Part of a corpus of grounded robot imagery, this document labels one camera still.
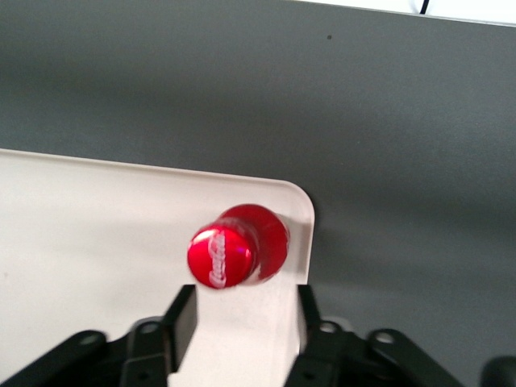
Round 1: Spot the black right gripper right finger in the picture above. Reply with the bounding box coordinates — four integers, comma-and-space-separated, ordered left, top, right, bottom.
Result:
285, 284, 464, 387

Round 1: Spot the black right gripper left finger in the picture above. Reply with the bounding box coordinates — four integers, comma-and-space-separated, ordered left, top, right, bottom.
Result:
0, 284, 199, 387

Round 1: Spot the red coke bottle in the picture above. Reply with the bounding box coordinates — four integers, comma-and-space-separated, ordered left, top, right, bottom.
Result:
186, 203, 292, 290

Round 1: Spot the cream plastic tray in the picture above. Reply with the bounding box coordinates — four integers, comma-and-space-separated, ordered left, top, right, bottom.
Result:
0, 148, 316, 387

